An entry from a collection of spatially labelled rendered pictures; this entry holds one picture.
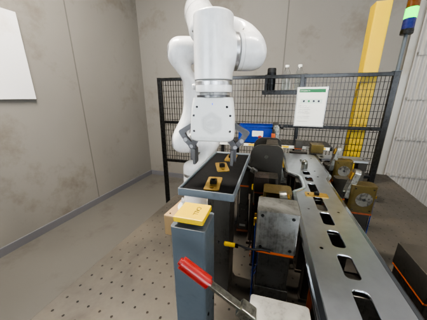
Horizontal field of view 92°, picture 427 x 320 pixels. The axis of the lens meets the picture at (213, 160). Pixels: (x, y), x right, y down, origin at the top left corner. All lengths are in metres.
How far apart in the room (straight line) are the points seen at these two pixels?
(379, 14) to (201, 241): 1.92
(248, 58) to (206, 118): 0.15
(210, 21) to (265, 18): 2.73
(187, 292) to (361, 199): 0.75
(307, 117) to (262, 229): 1.42
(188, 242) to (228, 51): 0.38
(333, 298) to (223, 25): 0.57
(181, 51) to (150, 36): 2.90
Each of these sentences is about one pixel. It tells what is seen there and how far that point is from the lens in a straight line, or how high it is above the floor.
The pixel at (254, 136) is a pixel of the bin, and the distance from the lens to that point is 1.67.
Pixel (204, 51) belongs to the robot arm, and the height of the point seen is 1.46.
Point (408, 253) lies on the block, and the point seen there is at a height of 1.03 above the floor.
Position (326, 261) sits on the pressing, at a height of 1.00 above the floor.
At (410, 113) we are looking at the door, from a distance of 3.25.
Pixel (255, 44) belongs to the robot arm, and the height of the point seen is 1.48.
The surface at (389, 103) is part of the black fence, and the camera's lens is 2.02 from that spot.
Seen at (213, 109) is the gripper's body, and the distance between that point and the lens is 0.46.
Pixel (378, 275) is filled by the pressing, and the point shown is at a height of 1.00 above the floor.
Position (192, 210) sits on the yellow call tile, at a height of 1.16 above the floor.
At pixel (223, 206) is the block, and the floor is 1.05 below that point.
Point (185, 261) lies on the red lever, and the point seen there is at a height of 1.14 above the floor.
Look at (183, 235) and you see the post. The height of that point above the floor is 1.13.
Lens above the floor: 1.38
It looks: 17 degrees down
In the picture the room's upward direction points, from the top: straight up
